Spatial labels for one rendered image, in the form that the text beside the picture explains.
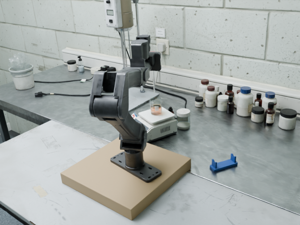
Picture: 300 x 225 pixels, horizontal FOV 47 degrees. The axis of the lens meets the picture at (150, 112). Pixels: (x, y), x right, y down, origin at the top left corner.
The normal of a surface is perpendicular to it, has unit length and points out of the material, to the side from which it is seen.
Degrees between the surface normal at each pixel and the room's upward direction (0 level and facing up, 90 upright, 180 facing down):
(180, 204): 0
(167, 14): 90
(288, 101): 90
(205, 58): 90
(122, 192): 0
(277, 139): 0
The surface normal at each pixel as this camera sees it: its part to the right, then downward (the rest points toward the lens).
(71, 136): -0.06, -0.90
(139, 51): -0.25, 0.41
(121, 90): -0.22, -0.25
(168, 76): -0.62, 0.36
